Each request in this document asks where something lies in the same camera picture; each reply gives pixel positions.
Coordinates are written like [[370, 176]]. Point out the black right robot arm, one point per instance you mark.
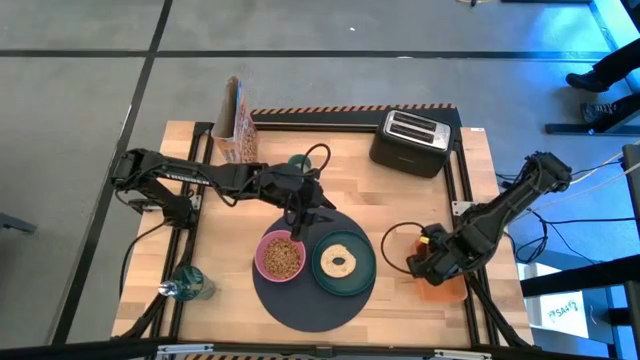
[[510, 205]]

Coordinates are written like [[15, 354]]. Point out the bagel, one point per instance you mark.
[[327, 262]]

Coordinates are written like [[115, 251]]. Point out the orange Cheerios cereal box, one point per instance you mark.
[[242, 135]]

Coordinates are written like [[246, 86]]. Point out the black desk foot bar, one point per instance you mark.
[[590, 129]]

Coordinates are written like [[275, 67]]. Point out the black round woven placemat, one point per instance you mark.
[[300, 305]]

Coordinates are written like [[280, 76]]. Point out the person's leg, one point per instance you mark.
[[629, 109], [620, 62]]

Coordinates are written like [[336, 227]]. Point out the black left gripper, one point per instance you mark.
[[292, 187]]

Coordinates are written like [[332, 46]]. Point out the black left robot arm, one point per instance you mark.
[[190, 177]]

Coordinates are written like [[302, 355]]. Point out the silver frame bracket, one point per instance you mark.
[[459, 208], [195, 202]]

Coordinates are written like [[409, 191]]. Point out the dark green plate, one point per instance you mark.
[[365, 265]]

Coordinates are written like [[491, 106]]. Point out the white paper sign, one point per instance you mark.
[[562, 314]]

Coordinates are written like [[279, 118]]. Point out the pink bowl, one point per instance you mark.
[[260, 260]]

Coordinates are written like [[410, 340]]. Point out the green glass bottle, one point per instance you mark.
[[192, 283]]

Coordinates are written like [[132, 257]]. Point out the black aluminium table frame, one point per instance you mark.
[[320, 128]]

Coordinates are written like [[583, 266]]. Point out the green cup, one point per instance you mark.
[[299, 160]]

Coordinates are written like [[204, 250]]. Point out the orange black hazard striped bar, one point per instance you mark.
[[325, 114]]

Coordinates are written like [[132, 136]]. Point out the black side table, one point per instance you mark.
[[580, 277]]

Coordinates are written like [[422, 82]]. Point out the orange plastic tray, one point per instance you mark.
[[445, 295]]

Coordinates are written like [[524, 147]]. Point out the person's shoe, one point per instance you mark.
[[599, 112], [587, 82]]

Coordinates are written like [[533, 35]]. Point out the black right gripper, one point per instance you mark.
[[447, 252]]

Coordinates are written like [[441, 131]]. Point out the black toaster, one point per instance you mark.
[[405, 155]]

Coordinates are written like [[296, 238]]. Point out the brown cereal pieces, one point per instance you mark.
[[281, 257]]

